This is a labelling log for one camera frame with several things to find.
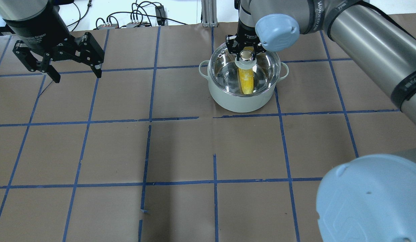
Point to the yellow corn cob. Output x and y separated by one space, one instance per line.
245 70

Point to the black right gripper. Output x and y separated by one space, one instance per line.
246 36

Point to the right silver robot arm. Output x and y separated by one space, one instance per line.
270 164

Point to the brown paper table mat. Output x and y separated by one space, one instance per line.
128 157

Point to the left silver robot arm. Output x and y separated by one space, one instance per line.
21 9

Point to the white cooking pot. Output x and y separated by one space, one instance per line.
234 103

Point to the aluminium frame post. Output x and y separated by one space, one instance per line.
209 13

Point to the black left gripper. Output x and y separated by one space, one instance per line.
42 29

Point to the glass pot lid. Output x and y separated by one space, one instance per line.
223 72

